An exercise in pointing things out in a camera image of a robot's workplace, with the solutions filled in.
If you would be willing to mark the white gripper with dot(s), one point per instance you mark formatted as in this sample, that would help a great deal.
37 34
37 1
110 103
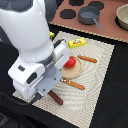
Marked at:
32 80

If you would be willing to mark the brown toy sausage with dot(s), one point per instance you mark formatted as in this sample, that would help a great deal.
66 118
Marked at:
56 98

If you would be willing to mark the red toy tomato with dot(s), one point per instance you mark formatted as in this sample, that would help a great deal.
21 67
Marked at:
71 62

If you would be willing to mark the yellow toy butter box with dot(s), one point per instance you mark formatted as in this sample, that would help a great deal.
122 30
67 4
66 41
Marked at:
76 42

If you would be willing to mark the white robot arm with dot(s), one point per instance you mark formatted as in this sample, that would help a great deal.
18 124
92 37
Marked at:
25 23

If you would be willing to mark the tan wooden plate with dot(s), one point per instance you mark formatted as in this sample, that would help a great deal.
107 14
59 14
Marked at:
75 71

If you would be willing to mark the beige woven placemat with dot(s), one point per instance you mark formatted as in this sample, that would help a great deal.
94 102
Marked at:
79 105

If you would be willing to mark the black stove burner disc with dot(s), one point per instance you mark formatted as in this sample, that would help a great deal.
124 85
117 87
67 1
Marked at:
98 4
67 14
76 2

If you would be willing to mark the pink toy stove board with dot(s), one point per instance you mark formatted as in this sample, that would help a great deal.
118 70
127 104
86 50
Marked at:
106 20

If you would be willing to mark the beige bowl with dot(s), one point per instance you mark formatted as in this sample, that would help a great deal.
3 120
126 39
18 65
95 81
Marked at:
122 15

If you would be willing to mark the toy fork orange handle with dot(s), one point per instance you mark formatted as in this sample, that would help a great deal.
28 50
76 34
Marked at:
71 83

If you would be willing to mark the toy knife orange handle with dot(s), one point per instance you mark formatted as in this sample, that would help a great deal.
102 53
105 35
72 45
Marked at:
87 59

